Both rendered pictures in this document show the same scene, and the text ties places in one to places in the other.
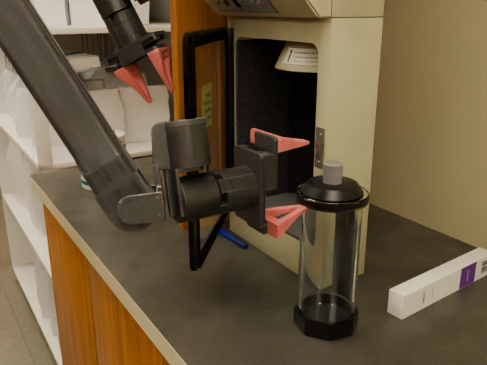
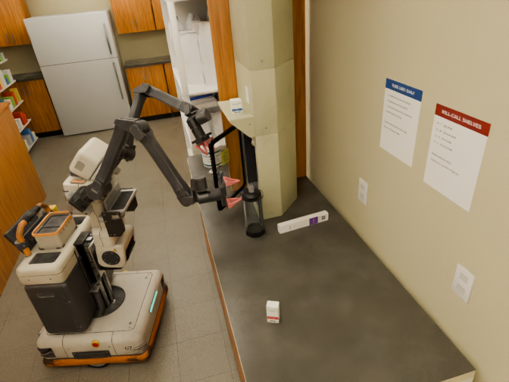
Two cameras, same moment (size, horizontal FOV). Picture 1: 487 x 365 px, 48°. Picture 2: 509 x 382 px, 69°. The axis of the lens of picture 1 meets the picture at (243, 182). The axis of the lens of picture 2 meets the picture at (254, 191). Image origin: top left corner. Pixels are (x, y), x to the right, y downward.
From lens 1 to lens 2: 112 cm
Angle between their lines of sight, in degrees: 21
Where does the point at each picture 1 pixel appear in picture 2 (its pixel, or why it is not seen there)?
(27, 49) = (158, 161)
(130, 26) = (198, 133)
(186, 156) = (198, 188)
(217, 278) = (232, 212)
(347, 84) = (265, 155)
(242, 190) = (216, 196)
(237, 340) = (226, 234)
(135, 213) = (185, 201)
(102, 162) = (177, 189)
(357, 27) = (266, 138)
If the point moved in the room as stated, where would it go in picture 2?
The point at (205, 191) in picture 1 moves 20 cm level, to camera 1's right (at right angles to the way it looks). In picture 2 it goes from (204, 197) to (246, 201)
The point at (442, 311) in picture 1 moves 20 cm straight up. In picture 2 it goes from (295, 233) to (295, 198)
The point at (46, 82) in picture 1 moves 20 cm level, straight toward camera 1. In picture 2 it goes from (163, 168) to (155, 190)
